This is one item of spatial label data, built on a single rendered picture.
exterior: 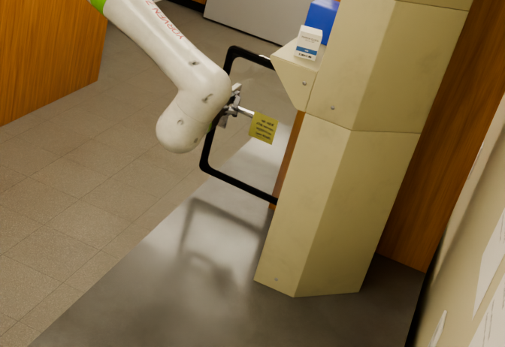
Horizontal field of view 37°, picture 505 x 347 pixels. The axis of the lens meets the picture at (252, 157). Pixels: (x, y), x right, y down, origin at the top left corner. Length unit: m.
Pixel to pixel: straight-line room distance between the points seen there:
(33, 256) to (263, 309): 1.77
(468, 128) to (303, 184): 0.50
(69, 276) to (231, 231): 1.39
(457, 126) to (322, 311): 0.59
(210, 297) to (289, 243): 0.23
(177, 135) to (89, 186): 2.31
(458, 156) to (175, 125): 0.78
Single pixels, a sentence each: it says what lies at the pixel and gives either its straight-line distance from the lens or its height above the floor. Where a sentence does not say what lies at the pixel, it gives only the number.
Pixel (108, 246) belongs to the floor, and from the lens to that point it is 3.55.
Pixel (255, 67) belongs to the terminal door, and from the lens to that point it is 2.05.
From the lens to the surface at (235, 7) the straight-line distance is 6.99.
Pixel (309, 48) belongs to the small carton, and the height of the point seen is 1.54.
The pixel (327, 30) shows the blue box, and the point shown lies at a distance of 1.85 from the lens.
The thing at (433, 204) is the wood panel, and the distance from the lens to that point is 2.10.
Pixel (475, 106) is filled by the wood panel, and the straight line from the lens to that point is 2.00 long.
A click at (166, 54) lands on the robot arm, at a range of 1.69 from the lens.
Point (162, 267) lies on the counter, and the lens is 1.86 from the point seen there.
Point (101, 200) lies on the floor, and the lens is 3.87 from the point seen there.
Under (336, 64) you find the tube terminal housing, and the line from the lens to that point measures 1.63.
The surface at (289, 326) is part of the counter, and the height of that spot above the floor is 0.94.
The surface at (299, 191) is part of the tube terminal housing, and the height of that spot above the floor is 1.22.
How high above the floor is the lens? 2.02
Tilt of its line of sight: 26 degrees down
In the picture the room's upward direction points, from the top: 16 degrees clockwise
